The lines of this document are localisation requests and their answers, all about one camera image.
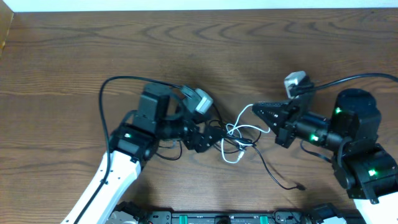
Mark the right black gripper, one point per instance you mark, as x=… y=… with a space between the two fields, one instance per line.
x=284 y=126

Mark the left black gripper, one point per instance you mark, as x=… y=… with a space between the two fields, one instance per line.
x=196 y=144

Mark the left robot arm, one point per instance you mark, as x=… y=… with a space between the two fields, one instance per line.
x=137 y=139

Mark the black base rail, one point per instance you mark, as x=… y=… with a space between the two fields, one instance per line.
x=127 y=212

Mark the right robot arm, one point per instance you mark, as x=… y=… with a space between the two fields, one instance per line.
x=360 y=164

